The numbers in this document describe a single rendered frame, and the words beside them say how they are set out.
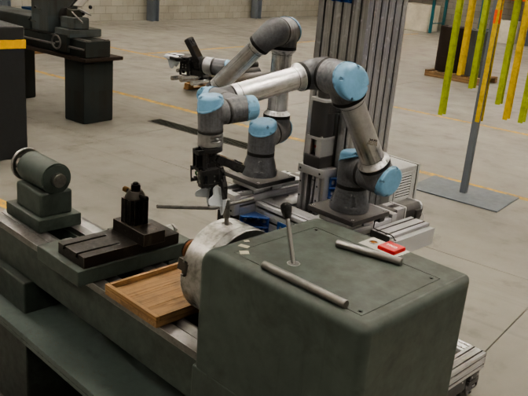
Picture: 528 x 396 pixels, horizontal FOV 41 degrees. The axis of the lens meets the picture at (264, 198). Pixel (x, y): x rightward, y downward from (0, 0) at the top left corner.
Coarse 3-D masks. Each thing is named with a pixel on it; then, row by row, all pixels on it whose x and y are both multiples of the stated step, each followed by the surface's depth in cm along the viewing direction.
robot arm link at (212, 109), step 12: (204, 96) 200; (216, 96) 200; (204, 108) 199; (216, 108) 200; (228, 108) 202; (204, 120) 201; (216, 120) 201; (228, 120) 204; (204, 132) 202; (216, 132) 202
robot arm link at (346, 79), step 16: (320, 64) 228; (336, 64) 223; (352, 64) 221; (320, 80) 228; (336, 80) 221; (352, 80) 221; (336, 96) 225; (352, 96) 222; (352, 112) 230; (368, 112) 235; (352, 128) 234; (368, 128) 235; (368, 144) 238; (368, 160) 242; (384, 160) 243; (368, 176) 245; (384, 176) 242; (400, 176) 248; (384, 192) 246
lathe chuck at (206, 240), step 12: (204, 228) 220; (216, 228) 218; (228, 228) 218; (192, 240) 218; (204, 240) 216; (216, 240) 214; (192, 252) 216; (204, 252) 213; (192, 264) 214; (180, 276) 218; (192, 276) 214; (192, 288) 215; (192, 300) 219
